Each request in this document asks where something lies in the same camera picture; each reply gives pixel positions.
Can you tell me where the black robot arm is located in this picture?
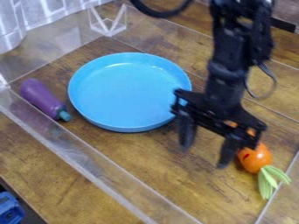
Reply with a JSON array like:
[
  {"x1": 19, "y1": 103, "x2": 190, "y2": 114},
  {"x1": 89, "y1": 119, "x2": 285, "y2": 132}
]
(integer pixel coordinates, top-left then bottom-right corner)
[{"x1": 173, "y1": 0, "x2": 274, "y2": 169}]

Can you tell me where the black braided cable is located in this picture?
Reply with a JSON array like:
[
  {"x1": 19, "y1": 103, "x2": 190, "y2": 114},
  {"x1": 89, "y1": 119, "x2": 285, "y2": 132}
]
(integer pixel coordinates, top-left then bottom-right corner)
[{"x1": 127, "y1": 0, "x2": 197, "y2": 19}]

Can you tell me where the blue round plate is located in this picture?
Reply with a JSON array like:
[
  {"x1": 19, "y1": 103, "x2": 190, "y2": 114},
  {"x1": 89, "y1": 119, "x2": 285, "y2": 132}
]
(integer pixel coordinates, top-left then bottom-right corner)
[{"x1": 69, "y1": 52, "x2": 193, "y2": 133}]

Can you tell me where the clear acrylic front barrier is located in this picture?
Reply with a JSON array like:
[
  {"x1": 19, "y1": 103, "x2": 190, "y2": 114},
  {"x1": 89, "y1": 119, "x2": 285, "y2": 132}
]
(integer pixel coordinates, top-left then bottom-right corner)
[{"x1": 0, "y1": 74, "x2": 202, "y2": 224}]

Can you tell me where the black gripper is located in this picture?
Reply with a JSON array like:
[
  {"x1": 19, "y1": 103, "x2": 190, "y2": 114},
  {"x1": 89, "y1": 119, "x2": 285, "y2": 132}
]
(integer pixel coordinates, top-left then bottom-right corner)
[{"x1": 171, "y1": 61, "x2": 268, "y2": 169}]

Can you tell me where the clear acrylic barrier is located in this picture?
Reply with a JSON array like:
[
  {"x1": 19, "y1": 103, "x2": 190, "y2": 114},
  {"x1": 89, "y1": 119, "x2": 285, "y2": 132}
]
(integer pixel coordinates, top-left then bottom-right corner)
[
  {"x1": 115, "y1": 6, "x2": 299, "y2": 125},
  {"x1": 0, "y1": 74, "x2": 202, "y2": 224}
]

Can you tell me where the purple toy eggplant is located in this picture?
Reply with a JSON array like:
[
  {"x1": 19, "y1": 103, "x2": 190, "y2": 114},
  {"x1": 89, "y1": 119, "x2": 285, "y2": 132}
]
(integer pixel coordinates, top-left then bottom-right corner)
[{"x1": 21, "y1": 78, "x2": 71, "y2": 122}]

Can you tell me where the white sheer curtain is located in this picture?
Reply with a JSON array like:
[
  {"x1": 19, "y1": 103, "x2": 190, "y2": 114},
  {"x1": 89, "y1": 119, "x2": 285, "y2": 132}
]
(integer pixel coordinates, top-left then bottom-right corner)
[{"x1": 0, "y1": 0, "x2": 105, "y2": 54}]

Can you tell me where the blue object at corner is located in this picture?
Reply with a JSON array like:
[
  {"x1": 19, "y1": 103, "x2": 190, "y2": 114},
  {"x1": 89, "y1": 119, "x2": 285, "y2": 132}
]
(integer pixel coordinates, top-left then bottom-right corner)
[{"x1": 0, "y1": 192, "x2": 25, "y2": 224}]

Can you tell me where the clear acrylic back barrier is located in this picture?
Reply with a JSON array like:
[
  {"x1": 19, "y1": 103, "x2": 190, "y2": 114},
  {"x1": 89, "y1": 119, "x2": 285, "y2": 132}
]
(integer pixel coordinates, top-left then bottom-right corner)
[{"x1": 115, "y1": 6, "x2": 299, "y2": 125}]

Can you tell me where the clear acrylic corner bracket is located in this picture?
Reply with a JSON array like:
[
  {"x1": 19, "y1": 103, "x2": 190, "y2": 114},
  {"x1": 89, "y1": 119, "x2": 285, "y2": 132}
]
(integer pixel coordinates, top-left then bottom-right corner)
[{"x1": 89, "y1": 4, "x2": 127, "y2": 37}]

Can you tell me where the orange toy carrot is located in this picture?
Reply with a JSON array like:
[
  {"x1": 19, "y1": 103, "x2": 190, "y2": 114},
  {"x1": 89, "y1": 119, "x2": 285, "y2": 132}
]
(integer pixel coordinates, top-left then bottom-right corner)
[{"x1": 238, "y1": 142, "x2": 292, "y2": 200}]

